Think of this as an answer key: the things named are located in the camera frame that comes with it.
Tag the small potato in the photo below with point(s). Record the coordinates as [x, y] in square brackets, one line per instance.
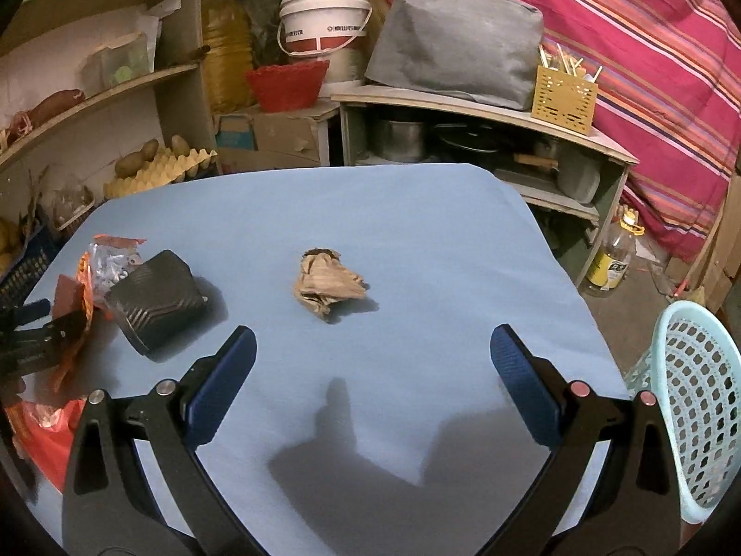
[180, 145]

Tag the yellow egg tray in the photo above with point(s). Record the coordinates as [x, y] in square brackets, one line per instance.
[162, 171]

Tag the light blue plastic basket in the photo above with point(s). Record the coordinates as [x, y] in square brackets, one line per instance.
[689, 405]

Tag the clear plastic container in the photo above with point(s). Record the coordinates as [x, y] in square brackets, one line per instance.
[116, 63]

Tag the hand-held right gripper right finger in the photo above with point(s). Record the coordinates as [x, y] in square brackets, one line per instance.
[521, 382]

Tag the steel pot in cabinet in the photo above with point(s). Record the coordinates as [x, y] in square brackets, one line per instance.
[399, 139]

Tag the blue tablecloth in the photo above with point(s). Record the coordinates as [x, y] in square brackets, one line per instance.
[376, 231]

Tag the grey fabric bag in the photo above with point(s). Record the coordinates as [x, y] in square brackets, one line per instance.
[457, 40]

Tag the white plastic bucket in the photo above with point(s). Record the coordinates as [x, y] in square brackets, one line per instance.
[324, 20]

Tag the grey metal container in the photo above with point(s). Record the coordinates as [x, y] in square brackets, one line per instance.
[579, 179]

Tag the yellow oil jug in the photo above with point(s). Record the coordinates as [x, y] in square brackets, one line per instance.
[228, 52]

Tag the black patterned wallet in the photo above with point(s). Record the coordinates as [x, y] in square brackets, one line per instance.
[156, 301]

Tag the brown paper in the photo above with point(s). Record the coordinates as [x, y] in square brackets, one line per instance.
[324, 284]

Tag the yellow capped plastic bottle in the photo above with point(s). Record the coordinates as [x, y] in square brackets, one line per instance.
[613, 255]

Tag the red woven bowl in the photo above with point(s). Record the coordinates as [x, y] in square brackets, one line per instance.
[286, 87]

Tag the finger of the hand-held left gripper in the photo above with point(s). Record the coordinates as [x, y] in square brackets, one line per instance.
[23, 313]
[63, 324]

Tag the black frying pan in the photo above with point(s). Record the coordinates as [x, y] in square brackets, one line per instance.
[472, 139]

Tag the large potato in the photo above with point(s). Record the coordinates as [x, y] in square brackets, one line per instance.
[136, 159]

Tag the cardboard box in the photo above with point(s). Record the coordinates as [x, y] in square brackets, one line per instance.
[278, 136]

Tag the wooden shelf unit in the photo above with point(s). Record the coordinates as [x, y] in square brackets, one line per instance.
[87, 98]

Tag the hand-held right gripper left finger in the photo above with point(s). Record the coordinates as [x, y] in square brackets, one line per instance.
[226, 382]

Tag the blue plastic crate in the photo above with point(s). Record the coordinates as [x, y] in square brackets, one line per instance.
[26, 266]

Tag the low wooden cabinet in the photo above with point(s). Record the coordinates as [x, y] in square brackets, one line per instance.
[463, 107]

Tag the red plastic bag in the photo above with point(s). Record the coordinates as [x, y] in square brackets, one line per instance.
[49, 446]

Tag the yellow utensil holder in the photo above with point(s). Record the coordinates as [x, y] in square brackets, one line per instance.
[564, 101]

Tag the orange snack packet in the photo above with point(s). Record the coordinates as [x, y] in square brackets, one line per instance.
[107, 269]

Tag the pink striped cloth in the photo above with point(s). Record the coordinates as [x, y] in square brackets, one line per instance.
[637, 69]

